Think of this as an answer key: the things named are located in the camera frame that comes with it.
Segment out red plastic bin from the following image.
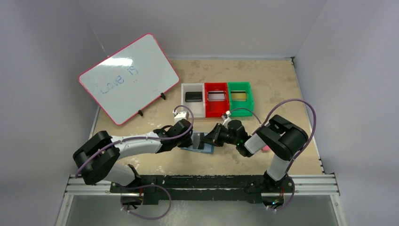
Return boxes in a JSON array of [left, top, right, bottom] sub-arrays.
[[204, 82, 230, 118]]

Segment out pink framed whiteboard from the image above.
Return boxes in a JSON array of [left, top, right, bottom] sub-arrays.
[[78, 33, 180, 125]]

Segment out silver card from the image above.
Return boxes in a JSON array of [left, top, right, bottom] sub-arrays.
[[207, 90, 226, 102]]

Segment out dark grey card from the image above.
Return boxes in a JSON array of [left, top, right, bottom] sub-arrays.
[[192, 132, 204, 150]]

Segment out green plastic bin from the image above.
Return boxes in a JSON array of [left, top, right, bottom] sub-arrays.
[[227, 82, 254, 117]]

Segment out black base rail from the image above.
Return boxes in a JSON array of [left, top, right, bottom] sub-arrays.
[[110, 175, 295, 207]]

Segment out pink grey eraser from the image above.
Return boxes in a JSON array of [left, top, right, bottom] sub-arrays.
[[262, 146, 270, 152]]

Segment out white plastic bin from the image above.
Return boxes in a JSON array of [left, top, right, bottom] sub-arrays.
[[181, 83, 206, 118]]

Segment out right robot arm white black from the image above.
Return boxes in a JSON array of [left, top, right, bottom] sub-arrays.
[[201, 114, 309, 182]]

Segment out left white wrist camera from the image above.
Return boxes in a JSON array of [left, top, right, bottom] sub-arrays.
[[174, 111, 190, 123]]

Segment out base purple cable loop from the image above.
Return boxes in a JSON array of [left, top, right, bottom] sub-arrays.
[[120, 185, 173, 220]]

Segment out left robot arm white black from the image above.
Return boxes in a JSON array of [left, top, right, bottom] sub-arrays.
[[72, 119, 192, 186]]

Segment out black card in white bin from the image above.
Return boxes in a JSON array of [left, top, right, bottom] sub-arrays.
[[184, 91, 203, 103]]

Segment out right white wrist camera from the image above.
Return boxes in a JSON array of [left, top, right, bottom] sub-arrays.
[[222, 111, 231, 127]]

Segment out blue card holder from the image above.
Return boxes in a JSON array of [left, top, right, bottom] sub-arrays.
[[181, 131, 214, 154]]

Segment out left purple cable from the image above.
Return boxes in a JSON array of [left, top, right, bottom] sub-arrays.
[[74, 105, 195, 179]]

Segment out gold card in green bin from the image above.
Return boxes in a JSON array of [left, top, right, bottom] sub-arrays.
[[230, 90, 247, 102]]

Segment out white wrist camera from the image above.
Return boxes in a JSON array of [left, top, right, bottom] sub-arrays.
[[174, 111, 190, 123], [222, 111, 231, 127]]

